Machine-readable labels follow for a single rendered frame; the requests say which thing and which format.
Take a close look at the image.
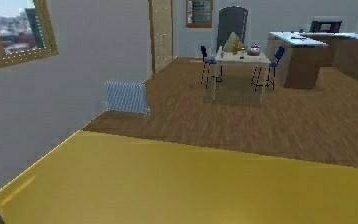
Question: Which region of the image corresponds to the pink round pot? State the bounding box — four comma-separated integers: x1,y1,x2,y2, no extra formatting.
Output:
246,43,262,57

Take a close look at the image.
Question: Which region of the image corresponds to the black microwave oven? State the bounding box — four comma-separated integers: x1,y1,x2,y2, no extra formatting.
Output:
309,20,343,34

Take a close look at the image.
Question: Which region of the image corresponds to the dark grey arched door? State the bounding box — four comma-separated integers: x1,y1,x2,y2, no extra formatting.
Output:
216,6,249,52

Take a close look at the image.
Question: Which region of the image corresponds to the brown framed wall picture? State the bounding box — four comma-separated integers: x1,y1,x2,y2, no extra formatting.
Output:
185,0,214,29

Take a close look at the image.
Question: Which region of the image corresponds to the tan wooden room door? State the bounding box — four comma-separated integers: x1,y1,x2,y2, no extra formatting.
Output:
148,0,175,75

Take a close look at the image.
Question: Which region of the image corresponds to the blue chair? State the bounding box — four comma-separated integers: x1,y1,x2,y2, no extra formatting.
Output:
250,45,286,92
200,45,224,90

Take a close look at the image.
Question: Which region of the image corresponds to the yellow green cone shape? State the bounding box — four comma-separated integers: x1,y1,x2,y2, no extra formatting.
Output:
223,31,246,54

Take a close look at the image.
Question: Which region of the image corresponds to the brown kitchen counter white top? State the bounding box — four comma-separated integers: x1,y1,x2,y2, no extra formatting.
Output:
265,31,358,90

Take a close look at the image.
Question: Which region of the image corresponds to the pale wooden dining table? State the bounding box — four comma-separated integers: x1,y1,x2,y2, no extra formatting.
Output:
203,49,272,107

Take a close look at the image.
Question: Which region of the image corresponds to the gold framed window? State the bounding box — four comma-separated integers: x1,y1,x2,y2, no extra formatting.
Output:
0,0,60,71

